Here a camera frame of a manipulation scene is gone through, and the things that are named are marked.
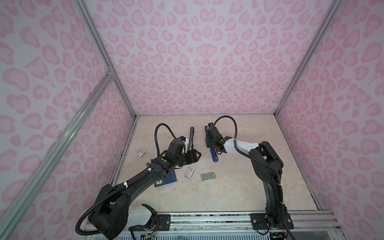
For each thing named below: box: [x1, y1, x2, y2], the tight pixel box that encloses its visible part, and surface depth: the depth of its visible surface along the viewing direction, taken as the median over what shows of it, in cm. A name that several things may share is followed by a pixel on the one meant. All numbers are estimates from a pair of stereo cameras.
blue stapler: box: [209, 146, 219, 163], surface depth 97 cm
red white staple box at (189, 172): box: [184, 166, 196, 179], surface depth 92 cm
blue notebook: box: [154, 171, 178, 188], surface depth 88 cm
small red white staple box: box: [137, 149, 147, 157], surface depth 98 cm
